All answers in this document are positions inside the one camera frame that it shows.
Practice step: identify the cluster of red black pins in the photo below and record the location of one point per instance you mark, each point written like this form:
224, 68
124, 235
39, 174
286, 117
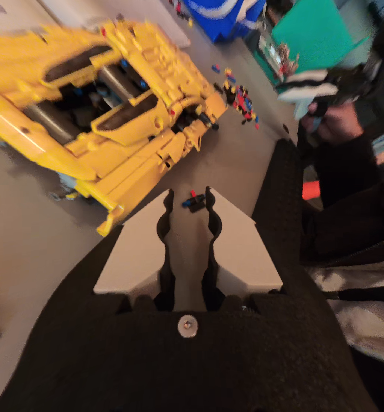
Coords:
180, 9

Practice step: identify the person's right forearm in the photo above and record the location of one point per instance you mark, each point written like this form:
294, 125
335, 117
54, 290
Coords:
343, 170

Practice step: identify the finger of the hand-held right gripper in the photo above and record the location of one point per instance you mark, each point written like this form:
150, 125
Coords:
307, 93
307, 75

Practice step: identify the yellow toy brick car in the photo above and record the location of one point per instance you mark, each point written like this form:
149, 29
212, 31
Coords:
114, 144

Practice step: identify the building instruction booklet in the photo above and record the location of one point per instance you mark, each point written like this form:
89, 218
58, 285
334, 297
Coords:
140, 16

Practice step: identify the green container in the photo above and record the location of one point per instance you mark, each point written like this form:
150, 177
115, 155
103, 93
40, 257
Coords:
314, 35

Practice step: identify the red container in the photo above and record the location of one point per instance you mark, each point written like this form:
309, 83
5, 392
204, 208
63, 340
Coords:
311, 190

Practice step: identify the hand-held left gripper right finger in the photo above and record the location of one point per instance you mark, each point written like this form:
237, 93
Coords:
246, 257

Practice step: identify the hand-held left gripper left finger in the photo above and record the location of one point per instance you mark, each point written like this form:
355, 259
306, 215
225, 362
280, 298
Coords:
131, 257

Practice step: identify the grey desk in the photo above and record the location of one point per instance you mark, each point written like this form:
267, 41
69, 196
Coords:
34, 257

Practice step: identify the person's right hand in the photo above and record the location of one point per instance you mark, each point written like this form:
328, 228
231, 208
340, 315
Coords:
340, 125

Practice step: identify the small black brick assembly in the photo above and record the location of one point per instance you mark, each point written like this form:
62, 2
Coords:
194, 202

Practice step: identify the pile of red blue pins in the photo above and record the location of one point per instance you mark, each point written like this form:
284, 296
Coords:
242, 99

